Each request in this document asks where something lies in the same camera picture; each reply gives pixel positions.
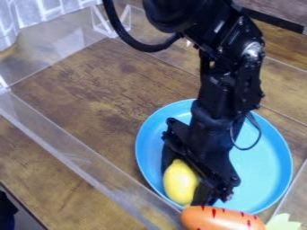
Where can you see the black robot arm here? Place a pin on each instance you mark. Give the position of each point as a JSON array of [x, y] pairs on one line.
[[232, 52]]

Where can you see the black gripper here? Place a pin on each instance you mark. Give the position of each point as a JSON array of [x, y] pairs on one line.
[[202, 144]]

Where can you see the white brick pattern curtain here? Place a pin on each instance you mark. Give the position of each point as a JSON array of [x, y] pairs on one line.
[[24, 13]]

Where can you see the dark baseboard strip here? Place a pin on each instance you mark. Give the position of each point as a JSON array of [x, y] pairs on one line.
[[292, 26]]

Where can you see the yellow toy lemon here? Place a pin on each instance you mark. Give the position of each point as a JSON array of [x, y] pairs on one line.
[[181, 182]]

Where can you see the orange toy carrot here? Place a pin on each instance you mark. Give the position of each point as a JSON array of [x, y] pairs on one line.
[[210, 218]]

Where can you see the blue round plastic tray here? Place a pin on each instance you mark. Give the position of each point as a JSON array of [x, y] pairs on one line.
[[264, 165]]

